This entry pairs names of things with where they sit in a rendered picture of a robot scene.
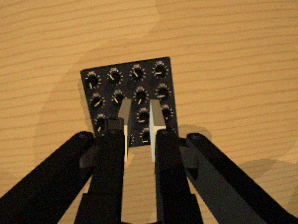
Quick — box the black knob box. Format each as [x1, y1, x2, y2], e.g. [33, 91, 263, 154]
[80, 57, 179, 148]

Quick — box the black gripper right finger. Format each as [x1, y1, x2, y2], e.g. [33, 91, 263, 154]
[149, 99, 298, 224]

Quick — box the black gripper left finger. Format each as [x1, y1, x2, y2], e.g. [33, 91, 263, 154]
[0, 99, 131, 224]

